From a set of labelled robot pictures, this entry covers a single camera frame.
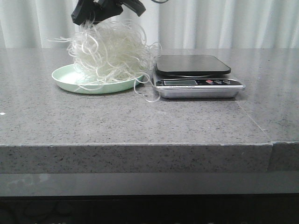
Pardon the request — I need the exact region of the white curtain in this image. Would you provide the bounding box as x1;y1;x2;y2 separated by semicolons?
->
0;0;299;49

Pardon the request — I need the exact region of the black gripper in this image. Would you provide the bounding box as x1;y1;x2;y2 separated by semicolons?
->
71;0;146;25

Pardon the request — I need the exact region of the digital kitchen scale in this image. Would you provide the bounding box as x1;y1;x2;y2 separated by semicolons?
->
153;55;245;99

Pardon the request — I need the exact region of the white vermicelli bundle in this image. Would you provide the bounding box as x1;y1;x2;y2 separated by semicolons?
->
55;20;162;103

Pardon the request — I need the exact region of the light green plate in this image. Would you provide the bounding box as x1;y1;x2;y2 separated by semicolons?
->
52;64;143;94

